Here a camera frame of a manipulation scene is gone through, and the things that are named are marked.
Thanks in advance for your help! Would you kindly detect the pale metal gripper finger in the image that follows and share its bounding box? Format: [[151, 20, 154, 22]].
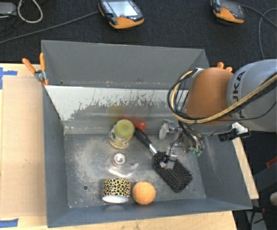
[[160, 159, 175, 170], [166, 148, 177, 162]]

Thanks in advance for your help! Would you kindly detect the black hairbrush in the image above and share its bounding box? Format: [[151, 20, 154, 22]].
[[133, 127, 193, 193]]

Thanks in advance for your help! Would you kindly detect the small red object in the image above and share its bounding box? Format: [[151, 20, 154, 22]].
[[122, 115, 146, 131]]

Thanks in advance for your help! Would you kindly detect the orange ball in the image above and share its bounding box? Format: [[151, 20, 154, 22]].
[[132, 181, 156, 206]]

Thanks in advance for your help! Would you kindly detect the yellow-lidded printed plastic bottle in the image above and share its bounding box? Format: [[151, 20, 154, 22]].
[[108, 119, 135, 150]]

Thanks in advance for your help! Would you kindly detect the leopard print tape roll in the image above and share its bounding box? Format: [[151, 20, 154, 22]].
[[101, 178, 132, 204]]

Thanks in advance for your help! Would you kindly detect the grey metal bin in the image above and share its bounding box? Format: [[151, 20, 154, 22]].
[[40, 39, 254, 229]]

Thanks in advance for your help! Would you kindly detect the pale brown cardboard board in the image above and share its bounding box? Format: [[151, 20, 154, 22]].
[[0, 76, 47, 219]]

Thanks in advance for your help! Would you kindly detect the black cylinder on white bracket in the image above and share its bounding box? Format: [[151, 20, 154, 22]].
[[218, 122, 252, 142]]

